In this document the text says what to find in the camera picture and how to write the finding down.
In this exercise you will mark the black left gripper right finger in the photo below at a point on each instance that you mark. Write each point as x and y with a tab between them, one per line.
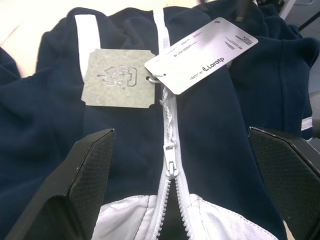
287	175

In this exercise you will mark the grey embossed cardboard hang tag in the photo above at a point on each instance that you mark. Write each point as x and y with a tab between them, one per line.
117	78

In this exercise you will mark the white printed brand hang tag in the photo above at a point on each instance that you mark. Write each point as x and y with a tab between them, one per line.
200	56

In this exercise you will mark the navy and white zip jacket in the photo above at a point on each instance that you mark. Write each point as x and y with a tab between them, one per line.
45	125

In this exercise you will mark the white plastic zipper slider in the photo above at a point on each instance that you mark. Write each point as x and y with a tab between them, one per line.
170	162

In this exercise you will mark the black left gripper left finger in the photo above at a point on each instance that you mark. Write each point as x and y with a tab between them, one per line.
75	185

